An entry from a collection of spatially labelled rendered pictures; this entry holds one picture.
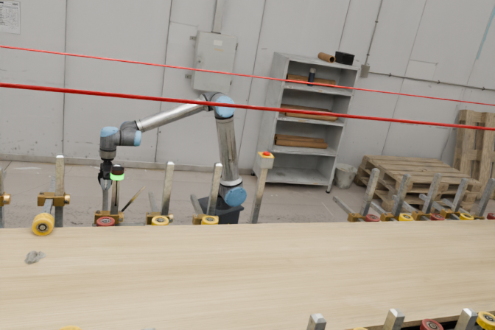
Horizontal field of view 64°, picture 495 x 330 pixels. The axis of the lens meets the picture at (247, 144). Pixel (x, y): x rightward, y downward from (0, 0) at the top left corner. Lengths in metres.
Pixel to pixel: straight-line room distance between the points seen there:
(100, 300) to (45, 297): 0.18
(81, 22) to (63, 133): 1.20
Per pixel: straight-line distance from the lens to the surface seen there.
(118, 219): 2.12
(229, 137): 2.45
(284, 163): 5.15
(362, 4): 5.11
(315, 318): 1.23
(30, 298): 1.61
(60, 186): 2.05
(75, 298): 1.59
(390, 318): 1.41
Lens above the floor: 1.92
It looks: 18 degrees down
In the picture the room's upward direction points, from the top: 10 degrees clockwise
